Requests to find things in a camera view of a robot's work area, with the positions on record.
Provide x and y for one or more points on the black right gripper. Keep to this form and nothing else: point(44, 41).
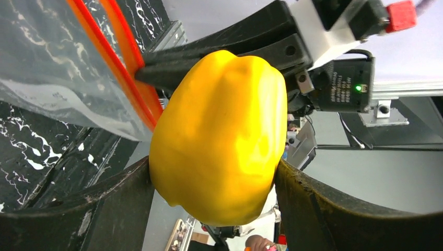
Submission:
point(339, 86)

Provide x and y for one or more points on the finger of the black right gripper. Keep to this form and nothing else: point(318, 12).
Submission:
point(168, 68)
point(260, 34)

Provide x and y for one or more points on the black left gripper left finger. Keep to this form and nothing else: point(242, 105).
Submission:
point(110, 215)

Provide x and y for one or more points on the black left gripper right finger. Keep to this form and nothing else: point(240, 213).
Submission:
point(316, 216)

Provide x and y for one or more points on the yellow toy bell pepper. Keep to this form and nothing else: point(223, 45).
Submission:
point(216, 147)

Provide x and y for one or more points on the clear zip bag orange zipper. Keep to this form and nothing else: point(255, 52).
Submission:
point(49, 66)

